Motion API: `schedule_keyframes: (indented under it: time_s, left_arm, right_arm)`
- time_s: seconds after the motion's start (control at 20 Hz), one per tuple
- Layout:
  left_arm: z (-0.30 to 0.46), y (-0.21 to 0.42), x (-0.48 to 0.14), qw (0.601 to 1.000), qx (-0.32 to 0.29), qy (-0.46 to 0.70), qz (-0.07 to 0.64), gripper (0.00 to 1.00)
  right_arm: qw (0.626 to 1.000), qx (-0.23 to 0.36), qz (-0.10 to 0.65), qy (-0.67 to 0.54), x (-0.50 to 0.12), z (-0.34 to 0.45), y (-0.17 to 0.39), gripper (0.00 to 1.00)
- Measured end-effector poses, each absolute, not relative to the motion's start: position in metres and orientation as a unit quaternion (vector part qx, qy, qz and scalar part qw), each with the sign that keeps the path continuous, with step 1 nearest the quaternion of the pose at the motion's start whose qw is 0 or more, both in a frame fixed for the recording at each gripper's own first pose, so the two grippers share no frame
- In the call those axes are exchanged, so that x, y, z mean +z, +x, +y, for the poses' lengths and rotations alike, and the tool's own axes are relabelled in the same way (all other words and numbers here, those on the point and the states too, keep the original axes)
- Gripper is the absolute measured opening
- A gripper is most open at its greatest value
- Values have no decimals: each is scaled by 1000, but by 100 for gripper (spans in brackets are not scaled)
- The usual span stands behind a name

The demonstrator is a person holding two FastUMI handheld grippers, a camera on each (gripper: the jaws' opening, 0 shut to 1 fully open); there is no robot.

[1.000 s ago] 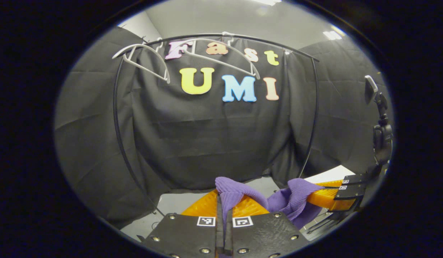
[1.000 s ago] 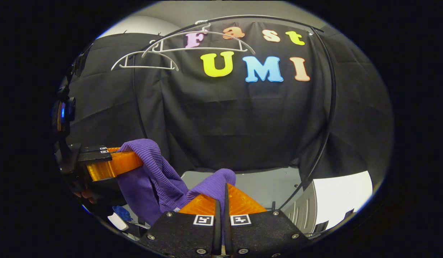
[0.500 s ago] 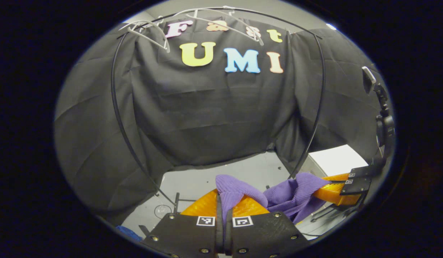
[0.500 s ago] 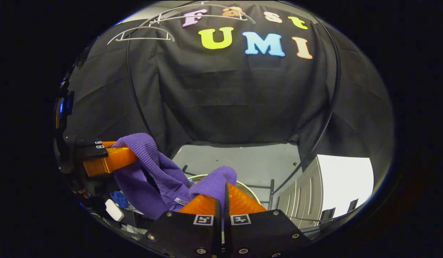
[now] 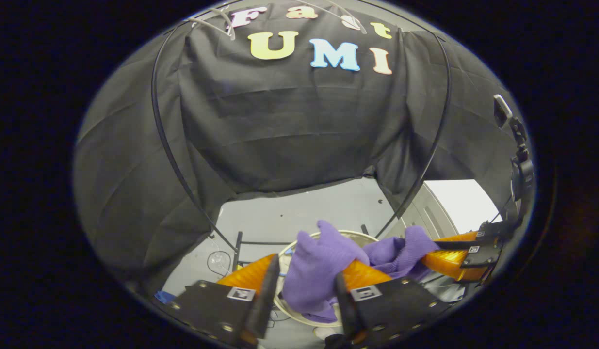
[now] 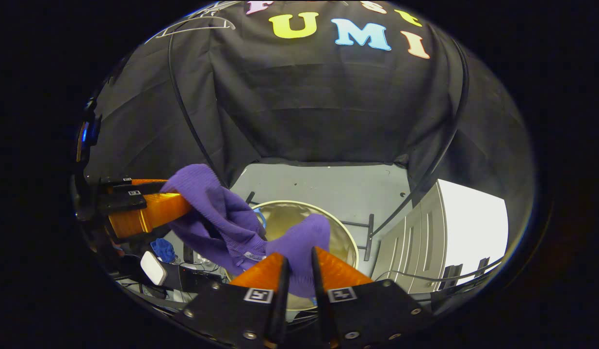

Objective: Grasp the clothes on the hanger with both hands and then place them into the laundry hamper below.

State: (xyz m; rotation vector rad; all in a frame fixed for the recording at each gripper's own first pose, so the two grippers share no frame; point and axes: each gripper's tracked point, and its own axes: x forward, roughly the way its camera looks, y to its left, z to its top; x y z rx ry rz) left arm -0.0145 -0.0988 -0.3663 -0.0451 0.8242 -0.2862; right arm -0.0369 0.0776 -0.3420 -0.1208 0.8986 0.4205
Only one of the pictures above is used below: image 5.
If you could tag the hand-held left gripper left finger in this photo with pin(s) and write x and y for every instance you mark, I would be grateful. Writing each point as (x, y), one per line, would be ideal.
(265, 300)

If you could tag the black clothes rack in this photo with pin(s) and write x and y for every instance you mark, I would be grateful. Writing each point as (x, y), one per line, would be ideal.
(238, 252)

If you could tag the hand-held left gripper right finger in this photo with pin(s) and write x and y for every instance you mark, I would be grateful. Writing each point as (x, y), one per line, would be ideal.
(345, 305)

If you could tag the white hanger with notched arms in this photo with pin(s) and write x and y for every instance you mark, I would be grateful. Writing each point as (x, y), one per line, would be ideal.
(227, 24)

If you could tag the white board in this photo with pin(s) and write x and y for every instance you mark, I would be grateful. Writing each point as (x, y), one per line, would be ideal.
(454, 203)

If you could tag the beige round laundry hamper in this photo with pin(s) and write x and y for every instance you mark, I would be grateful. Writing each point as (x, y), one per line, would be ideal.
(299, 315)

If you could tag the black backdrop cloth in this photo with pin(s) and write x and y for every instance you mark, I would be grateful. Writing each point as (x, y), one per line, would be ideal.
(280, 121)

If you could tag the blue cloth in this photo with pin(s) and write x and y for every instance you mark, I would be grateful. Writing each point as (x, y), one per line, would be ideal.
(164, 296)

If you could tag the grey panel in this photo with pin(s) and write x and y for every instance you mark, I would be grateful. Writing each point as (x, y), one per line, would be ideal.
(425, 218)

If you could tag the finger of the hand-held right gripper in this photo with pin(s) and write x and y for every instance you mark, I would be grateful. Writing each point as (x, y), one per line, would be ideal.
(464, 244)
(449, 265)

